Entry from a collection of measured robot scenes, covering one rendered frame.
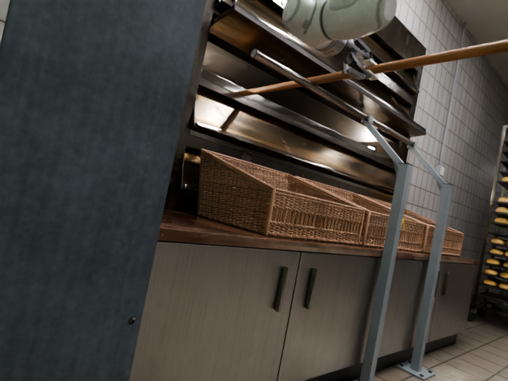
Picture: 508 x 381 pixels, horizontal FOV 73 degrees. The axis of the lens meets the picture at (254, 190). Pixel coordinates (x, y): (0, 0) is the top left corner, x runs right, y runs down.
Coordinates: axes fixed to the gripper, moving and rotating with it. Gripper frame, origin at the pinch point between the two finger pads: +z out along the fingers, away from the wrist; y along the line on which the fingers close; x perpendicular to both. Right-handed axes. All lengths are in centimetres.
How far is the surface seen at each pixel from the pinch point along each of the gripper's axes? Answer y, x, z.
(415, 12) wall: -107, -59, 129
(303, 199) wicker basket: 48, -10, -10
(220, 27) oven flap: -17, -58, -27
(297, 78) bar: 4.3, -22.2, -11.9
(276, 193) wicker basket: 48, -10, -23
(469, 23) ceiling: -142, -55, 218
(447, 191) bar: 28, -1, 85
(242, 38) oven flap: -17, -57, -16
